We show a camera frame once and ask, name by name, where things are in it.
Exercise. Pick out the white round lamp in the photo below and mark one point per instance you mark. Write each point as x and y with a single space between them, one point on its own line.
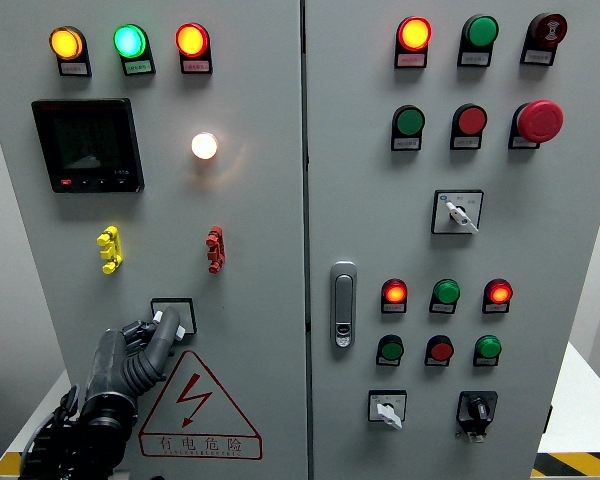
204 145

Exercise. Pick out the small green lamp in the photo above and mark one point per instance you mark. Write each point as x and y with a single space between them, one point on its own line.
488 347
447 292

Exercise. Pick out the small red push button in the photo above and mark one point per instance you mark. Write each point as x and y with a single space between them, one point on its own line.
441 350

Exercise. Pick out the large lit green round lamp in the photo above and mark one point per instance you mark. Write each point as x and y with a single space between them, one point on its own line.
129 41

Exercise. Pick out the small lit red lamp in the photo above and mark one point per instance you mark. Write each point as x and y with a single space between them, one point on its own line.
498 292
394 292

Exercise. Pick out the large lit red round lamp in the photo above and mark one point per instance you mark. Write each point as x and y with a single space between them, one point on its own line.
191 40
414 33

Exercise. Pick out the black door hinge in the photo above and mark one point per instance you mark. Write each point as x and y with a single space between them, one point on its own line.
548 420

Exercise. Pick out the large red push button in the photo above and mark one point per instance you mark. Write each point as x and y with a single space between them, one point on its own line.
471 120

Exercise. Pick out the large unlit green round lamp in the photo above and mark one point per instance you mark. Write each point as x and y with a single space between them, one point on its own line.
482 31

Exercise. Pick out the silver door lock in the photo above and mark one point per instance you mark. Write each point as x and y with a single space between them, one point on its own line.
343 305

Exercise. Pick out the pale grey cabinet door with display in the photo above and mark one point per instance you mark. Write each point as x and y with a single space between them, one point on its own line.
260 200

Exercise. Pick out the black display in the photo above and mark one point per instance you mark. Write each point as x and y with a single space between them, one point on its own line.
86 145

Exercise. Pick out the large green push button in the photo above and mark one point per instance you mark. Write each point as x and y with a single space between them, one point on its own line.
410 120

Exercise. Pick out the large yellow round lamp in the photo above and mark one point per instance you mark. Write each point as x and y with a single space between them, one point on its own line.
66 43

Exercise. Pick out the large red stop button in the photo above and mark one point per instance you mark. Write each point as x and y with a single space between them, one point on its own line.
540 121

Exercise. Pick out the red warning triangle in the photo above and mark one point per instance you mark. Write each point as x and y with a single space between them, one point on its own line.
215 442

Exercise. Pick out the white platform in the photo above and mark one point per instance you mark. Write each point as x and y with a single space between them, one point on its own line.
585 400
45 400

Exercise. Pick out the small green push button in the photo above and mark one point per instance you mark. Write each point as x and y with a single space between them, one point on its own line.
391 350

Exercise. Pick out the dark red buzzer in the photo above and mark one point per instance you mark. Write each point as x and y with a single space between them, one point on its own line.
550 30

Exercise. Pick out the small white label plate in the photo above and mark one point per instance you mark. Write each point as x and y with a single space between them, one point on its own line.
465 143
387 362
138 66
73 68
522 143
473 59
441 308
484 362
406 144
537 58
410 60
393 308
494 308
436 363
196 66

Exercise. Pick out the pale grey cabinet door with lock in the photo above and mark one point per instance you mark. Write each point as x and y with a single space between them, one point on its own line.
370 200

